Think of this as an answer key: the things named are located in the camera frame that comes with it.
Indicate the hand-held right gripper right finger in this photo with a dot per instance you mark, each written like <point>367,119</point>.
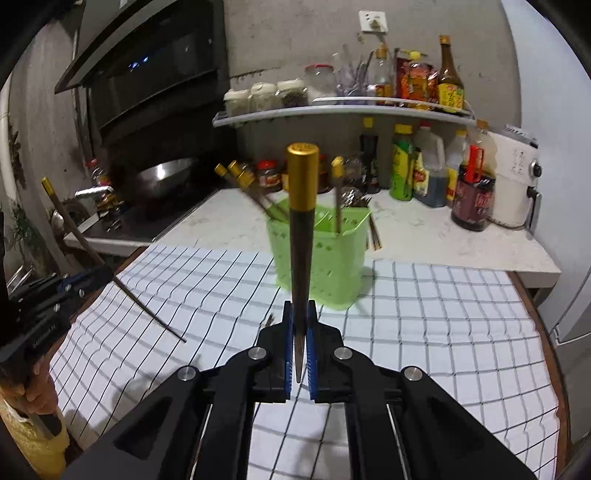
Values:
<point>312,364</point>

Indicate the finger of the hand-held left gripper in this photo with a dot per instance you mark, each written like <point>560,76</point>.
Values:
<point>76,302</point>
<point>87,278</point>

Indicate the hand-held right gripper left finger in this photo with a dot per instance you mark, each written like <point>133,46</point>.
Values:
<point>288,360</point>

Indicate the green plastic utensil holder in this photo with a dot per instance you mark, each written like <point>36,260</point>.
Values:
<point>323,267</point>

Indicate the person's left forearm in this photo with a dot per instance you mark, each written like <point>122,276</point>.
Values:
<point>32,445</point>

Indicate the clear cup with utensils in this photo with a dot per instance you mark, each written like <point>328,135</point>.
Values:
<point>353,76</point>

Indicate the person's left hand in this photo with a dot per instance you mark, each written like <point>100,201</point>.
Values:
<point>34,390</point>

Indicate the metal pot lid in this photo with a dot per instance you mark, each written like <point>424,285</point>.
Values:
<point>64,218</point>

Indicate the black cooktop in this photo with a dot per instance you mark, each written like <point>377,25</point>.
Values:
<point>147,221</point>

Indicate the red-labelled oil bottle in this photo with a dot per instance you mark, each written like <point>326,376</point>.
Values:
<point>99,177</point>

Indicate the white black-checked cloth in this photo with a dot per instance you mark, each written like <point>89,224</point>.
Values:
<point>438,350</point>

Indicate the metal wok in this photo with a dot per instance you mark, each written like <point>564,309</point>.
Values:
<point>164,174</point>

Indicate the bunch of brown chopsticks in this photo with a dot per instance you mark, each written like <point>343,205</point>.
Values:
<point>373,230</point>

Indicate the wide red-lidded sauce jar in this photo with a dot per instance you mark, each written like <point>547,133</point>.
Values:
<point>269,175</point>

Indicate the black soy sauce bottle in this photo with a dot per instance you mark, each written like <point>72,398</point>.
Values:
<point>369,159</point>

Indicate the green bottle yellow cap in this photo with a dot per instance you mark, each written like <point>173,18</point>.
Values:
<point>401,164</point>

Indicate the clear jug dark liquid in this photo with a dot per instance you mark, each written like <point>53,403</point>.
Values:
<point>429,173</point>

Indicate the black range hood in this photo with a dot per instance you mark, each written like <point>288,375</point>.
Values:
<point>161,60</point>

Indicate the white-lidded seasoning jar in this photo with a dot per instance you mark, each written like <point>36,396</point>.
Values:
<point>291,93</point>
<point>263,97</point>
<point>238,102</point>

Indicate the white corner shelf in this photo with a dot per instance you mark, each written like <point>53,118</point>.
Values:
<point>341,112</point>

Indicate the white air fryer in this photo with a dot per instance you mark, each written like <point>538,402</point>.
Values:
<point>512,184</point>

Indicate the clear jar red lid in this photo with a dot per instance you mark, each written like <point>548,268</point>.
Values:
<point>319,83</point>

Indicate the clear plastic bottle orange cap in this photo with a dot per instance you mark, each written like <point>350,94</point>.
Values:
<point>383,76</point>

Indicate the red seasoning packet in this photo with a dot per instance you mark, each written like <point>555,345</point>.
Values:
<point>415,81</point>

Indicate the dark sauce bottle yellow label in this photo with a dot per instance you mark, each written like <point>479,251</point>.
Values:
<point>450,87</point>

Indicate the white refrigerator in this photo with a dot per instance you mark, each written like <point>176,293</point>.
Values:
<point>554,138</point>

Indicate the white wall socket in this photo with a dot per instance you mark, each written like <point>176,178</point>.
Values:
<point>373,21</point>

